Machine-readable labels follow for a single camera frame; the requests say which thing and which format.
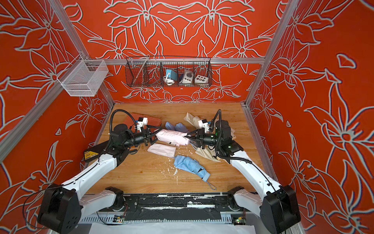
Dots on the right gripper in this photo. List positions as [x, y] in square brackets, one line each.
[200, 139]

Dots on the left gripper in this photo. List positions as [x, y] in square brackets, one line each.
[148, 139]

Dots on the pink umbrella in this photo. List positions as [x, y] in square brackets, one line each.
[173, 137]

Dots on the blue umbrella sleeve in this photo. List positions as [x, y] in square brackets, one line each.
[170, 126]

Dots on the beige umbrella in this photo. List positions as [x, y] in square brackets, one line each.
[193, 120]

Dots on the blue umbrella back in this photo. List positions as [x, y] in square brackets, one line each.
[181, 128]

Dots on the blue umbrella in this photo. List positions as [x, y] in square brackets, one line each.
[181, 128]
[192, 166]

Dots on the blue umbrella front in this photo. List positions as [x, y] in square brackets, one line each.
[192, 166]

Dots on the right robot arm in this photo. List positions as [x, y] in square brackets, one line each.
[274, 204]

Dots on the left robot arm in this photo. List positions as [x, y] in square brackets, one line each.
[64, 206]

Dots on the orange plastic tool case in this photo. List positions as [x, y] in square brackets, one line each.
[151, 120]

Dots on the white box with dots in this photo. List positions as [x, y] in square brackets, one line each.
[200, 80]

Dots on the white round-dial device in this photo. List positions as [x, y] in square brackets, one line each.
[187, 77]

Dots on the blue white device in basket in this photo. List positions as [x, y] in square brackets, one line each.
[170, 77]

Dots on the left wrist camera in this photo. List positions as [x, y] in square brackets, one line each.
[141, 123]

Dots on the black wire wall basket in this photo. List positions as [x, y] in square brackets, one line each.
[149, 71]

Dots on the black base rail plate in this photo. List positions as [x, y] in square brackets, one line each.
[214, 201]

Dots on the white mesh wall basket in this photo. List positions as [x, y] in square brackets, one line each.
[83, 79]

